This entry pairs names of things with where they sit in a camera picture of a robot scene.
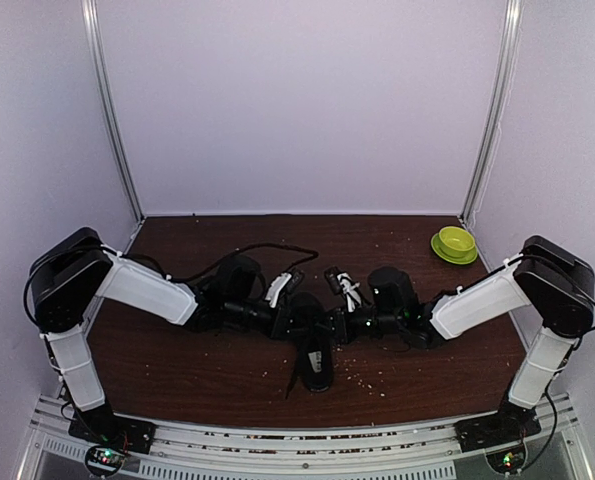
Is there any aluminium frame post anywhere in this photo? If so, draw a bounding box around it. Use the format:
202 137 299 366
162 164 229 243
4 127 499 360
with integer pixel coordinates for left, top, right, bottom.
81 0 145 223
460 0 524 228

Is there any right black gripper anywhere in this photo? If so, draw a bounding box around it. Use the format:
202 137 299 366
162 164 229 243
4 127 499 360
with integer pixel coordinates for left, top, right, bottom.
310 303 403 345

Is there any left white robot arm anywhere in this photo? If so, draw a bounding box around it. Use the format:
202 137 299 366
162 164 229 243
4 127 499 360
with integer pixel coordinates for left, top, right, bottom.
23 227 301 444

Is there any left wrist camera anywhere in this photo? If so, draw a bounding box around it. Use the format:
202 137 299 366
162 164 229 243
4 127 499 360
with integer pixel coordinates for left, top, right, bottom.
264 268 305 308

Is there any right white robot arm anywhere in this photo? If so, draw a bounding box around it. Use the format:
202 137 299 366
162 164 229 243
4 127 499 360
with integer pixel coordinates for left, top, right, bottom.
325 235 595 442

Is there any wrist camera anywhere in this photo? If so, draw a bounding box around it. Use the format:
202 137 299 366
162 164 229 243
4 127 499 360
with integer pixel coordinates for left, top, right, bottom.
324 266 365 313
264 268 305 308

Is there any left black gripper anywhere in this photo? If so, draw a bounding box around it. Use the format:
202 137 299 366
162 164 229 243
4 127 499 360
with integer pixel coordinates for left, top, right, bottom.
225 296 314 342

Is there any black sneaker shoe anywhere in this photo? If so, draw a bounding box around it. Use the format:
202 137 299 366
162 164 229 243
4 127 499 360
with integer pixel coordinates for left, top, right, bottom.
285 292 334 397

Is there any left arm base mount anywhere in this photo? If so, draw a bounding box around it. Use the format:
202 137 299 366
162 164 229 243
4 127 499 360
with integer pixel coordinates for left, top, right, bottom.
68 417 156 478

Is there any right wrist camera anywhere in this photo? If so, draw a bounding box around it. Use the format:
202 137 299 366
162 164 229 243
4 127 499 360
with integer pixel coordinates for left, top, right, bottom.
324 266 365 313

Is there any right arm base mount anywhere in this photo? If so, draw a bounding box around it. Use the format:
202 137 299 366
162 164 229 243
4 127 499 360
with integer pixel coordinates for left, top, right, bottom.
454 414 541 476

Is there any front aluminium rail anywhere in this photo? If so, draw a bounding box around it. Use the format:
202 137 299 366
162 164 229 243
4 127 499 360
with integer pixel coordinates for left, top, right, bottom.
13 395 595 479

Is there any left aluminium frame post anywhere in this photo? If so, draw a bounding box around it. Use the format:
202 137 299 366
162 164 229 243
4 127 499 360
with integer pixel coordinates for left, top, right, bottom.
81 0 145 223

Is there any green bowl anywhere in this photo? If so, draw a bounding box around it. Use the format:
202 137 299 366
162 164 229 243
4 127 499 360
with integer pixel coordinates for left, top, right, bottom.
431 226 478 265

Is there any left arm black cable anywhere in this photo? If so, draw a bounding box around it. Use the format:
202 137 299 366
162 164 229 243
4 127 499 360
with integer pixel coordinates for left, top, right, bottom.
22 243 321 331

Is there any right aluminium frame post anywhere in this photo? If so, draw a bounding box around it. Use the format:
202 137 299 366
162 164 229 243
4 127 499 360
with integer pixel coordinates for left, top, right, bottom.
460 0 524 228

